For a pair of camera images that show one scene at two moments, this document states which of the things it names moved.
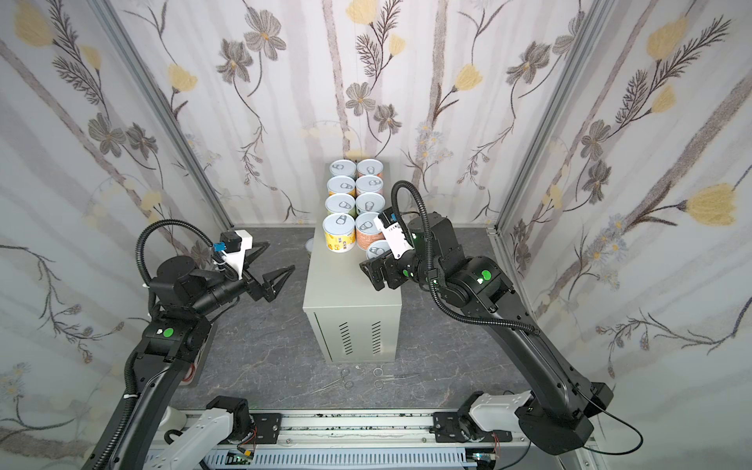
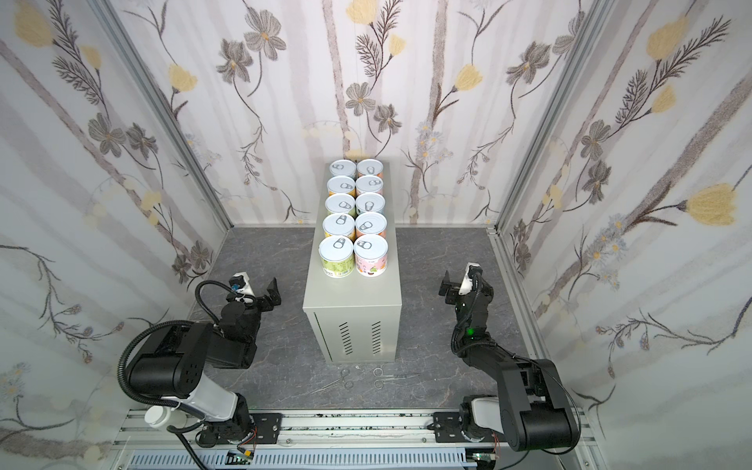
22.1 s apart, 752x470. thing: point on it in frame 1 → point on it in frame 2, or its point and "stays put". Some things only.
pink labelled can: x=368 y=183 stays put
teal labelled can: x=342 y=167 stays put
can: x=309 y=246 → x=337 y=255
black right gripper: x=384 y=273 → x=456 y=291
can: x=340 y=232 stays put
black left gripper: x=250 y=283 → x=261 y=300
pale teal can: x=370 y=202 stays put
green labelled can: x=341 y=203 stays put
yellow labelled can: x=341 y=184 stays put
